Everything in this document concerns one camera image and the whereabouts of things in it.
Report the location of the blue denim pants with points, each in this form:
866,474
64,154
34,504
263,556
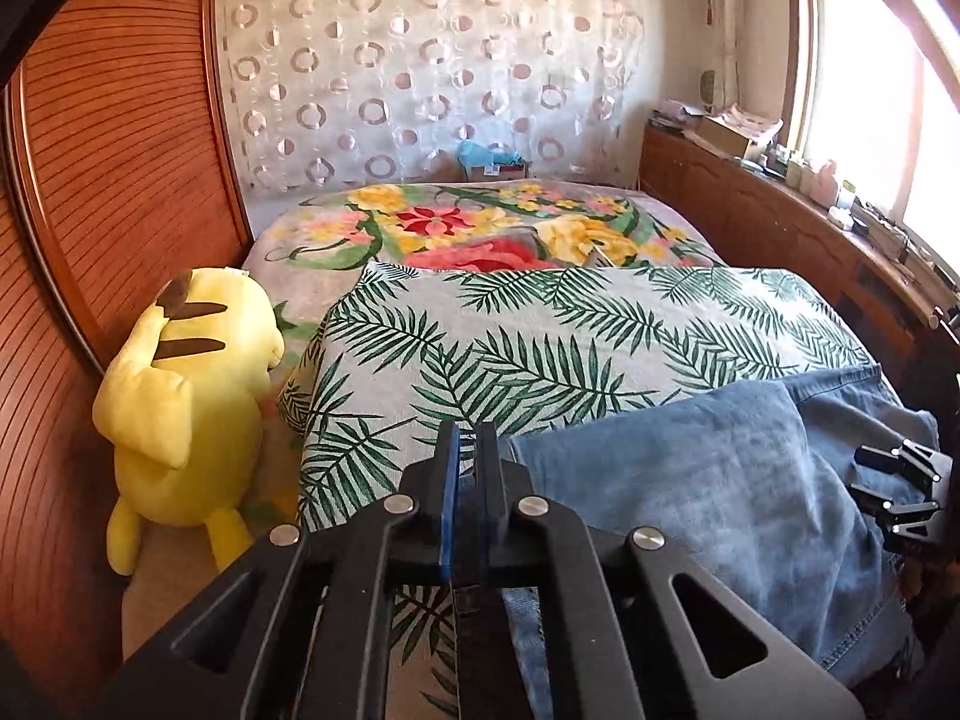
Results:
712,480

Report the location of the wooden cabinet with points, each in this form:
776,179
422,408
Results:
750,217

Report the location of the small brown box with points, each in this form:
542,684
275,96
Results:
502,172

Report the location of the row of small windowsill items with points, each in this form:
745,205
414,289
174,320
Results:
862,210

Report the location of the circle pattern curtain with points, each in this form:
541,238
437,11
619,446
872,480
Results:
450,52

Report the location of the open cardboard box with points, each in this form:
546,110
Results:
735,133

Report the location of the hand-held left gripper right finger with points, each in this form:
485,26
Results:
487,510

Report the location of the teal cloth bundle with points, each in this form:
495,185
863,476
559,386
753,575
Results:
480,154

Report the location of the yellow plush toy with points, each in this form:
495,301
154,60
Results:
195,360

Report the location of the wooden headboard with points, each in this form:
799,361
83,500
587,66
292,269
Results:
112,165

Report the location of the window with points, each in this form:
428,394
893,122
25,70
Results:
862,90

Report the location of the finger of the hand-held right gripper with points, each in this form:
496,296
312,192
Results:
911,514
904,456

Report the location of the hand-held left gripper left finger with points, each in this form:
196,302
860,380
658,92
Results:
448,510

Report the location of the leaf print sheet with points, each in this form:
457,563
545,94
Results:
525,330

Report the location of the floral blanket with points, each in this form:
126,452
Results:
450,225

